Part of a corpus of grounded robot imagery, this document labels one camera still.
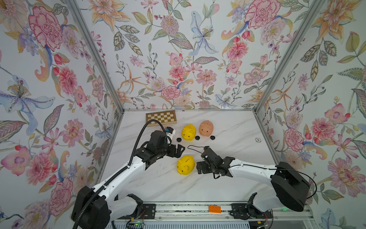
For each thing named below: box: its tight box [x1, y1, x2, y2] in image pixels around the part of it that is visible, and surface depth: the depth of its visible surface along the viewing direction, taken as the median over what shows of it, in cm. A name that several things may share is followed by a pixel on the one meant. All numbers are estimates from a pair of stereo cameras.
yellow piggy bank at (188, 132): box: [181, 124, 197, 141], surface depth 99 cm
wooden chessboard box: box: [145, 109, 178, 127], surface depth 116 cm
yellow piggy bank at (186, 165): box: [176, 155, 196, 176], surface depth 84 cm
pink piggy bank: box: [198, 120, 214, 137], surface depth 101 cm
